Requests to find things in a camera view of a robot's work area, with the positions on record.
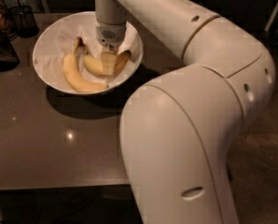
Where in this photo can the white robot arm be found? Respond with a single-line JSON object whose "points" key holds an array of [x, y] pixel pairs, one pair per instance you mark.
{"points": [[175, 131]]}

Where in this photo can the white bowl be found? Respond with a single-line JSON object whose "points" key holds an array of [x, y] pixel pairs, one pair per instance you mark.
{"points": [[48, 75]]}

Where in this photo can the white paper bowl liner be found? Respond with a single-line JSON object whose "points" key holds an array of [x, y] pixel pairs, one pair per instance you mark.
{"points": [[58, 41]]}

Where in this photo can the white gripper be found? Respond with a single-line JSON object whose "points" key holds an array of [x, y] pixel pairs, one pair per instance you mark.
{"points": [[110, 34]]}

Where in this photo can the yellow banana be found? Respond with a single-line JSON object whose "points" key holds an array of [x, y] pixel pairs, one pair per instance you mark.
{"points": [[91, 64], [72, 75]]}

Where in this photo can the dark tinted glass container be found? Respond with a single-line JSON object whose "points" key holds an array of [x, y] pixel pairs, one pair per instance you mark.
{"points": [[8, 56]]}

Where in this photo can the black mesh pen cup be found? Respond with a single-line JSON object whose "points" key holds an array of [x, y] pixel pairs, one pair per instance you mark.
{"points": [[24, 19]]}

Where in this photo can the glass jar with snacks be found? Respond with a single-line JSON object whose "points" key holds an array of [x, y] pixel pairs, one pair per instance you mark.
{"points": [[6, 23]]}

